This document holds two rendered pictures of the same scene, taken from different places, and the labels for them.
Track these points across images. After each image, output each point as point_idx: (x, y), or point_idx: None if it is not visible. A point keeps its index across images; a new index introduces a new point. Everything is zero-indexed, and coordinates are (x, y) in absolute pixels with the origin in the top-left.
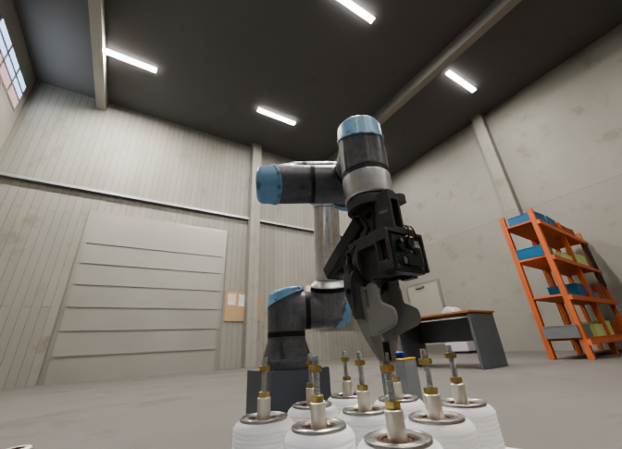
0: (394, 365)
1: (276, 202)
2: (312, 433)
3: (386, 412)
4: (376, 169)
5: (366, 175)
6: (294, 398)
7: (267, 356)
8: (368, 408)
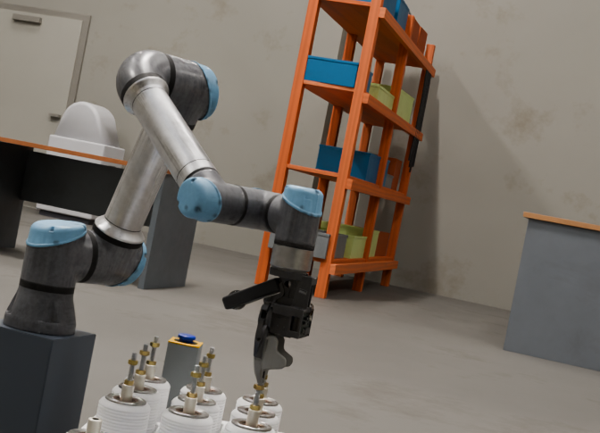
0: (186, 350)
1: (199, 220)
2: (195, 417)
3: (252, 412)
4: (309, 253)
5: (302, 257)
6: (63, 368)
7: (29, 314)
8: (202, 399)
